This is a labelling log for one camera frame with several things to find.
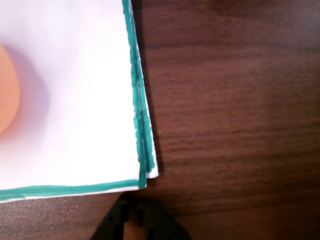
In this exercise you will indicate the white paper with green border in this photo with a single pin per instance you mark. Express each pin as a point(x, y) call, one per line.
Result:
point(75, 112)

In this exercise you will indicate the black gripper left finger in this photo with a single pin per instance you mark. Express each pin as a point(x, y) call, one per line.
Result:
point(112, 222)

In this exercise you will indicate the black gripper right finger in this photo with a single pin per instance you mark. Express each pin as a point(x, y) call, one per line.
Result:
point(165, 227)

